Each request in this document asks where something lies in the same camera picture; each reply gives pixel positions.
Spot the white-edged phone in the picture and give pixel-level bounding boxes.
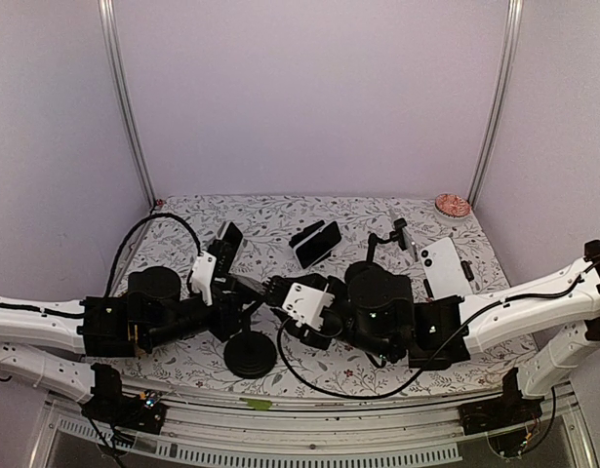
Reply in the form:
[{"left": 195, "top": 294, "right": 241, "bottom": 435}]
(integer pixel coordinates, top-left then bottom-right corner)
[
  {"left": 218, "top": 221, "right": 245, "bottom": 256},
  {"left": 290, "top": 220, "right": 341, "bottom": 269}
]

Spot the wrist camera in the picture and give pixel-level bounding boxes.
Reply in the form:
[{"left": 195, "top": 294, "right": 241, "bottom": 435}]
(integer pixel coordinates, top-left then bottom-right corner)
[
  {"left": 282, "top": 283, "right": 335, "bottom": 331},
  {"left": 186, "top": 241, "right": 235, "bottom": 306}
]

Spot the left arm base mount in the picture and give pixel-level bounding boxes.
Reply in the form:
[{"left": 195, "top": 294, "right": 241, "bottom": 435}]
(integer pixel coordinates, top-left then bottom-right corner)
[{"left": 81, "top": 364, "right": 168, "bottom": 435}]

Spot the aluminium frame post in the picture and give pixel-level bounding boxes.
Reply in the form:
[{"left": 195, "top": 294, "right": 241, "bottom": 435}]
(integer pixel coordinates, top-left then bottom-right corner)
[
  {"left": 467, "top": 0, "right": 524, "bottom": 210},
  {"left": 98, "top": 0, "right": 156, "bottom": 208}
]

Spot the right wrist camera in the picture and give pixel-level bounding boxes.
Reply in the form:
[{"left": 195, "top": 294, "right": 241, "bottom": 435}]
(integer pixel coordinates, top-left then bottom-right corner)
[{"left": 282, "top": 283, "right": 335, "bottom": 331}]

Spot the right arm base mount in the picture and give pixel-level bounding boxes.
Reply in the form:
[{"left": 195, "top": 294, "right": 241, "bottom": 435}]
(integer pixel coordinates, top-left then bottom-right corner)
[{"left": 458, "top": 368, "right": 543, "bottom": 435}]

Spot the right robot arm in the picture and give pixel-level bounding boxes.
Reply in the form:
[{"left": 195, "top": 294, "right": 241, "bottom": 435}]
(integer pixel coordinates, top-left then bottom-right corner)
[{"left": 264, "top": 240, "right": 600, "bottom": 425}]

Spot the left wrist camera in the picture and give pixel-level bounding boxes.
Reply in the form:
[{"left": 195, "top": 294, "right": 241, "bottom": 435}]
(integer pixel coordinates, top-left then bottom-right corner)
[{"left": 186, "top": 241, "right": 235, "bottom": 306}]

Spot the front aluminium rail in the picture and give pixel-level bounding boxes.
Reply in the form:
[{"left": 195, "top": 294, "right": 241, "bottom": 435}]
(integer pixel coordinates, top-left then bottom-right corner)
[{"left": 28, "top": 383, "right": 600, "bottom": 467}]

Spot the floral table mat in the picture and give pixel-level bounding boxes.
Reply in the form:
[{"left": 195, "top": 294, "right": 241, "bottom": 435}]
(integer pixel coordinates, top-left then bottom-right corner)
[{"left": 111, "top": 196, "right": 537, "bottom": 398}]

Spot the green tape piece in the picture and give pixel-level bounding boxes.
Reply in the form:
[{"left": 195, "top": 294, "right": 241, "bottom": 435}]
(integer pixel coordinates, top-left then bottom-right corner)
[{"left": 241, "top": 398, "right": 272, "bottom": 411}]

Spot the white phone dual camera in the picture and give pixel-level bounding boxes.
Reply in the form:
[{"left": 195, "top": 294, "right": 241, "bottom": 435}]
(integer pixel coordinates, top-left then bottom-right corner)
[{"left": 419, "top": 237, "right": 472, "bottom": 299}]

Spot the silver phone in clamp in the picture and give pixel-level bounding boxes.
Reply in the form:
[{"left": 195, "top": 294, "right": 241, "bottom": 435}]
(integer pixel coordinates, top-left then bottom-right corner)
[{"left": 390, "top": 212, "right": 419, "bottom": 262}]

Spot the left aluminium frame post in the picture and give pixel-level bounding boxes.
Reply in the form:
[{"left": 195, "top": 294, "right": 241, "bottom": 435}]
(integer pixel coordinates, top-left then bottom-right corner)
[{"left": 98, "top": 0, "right": 156, "bottom": 208}]

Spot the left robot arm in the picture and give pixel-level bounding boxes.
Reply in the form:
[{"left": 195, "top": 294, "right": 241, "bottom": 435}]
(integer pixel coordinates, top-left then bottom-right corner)
[{"left": 0, "top": 221, "right": 277, "bottom": 423}]

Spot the black folding phone stand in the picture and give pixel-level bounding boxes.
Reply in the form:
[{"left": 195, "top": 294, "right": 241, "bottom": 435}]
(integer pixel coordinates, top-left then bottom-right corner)
[{"left": 289, "top": 220, "right": 325, "bottom": 249}]

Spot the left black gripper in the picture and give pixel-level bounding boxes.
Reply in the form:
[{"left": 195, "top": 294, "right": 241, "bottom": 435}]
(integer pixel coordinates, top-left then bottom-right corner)
[{"left": 142, "top": 283, "right": 262, "bottom": 351}]

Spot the right aluminium frame post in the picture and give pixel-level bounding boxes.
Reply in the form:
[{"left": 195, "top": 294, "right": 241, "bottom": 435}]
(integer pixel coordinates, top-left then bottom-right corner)
[{"left": 467, "top": 0, "right": 524, "bottom": 210}]

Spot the red patterned bowl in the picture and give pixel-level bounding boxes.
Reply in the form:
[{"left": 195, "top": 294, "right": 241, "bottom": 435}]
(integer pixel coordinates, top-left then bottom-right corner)
[{"left": 434, "top": 193, "right": 472, "bottom": 220}]

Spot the black round phone stand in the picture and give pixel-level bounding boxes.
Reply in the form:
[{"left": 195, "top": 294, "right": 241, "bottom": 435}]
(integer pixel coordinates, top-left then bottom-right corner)
[
  {"left": 344, "top": 230, "right": 397, "bottom": 284},
  {"left": 223, "top": 330, "right": 277, "bottom": 380},
  {"left": 423, "top": 259, "right": 474, "bottom": 299}
]

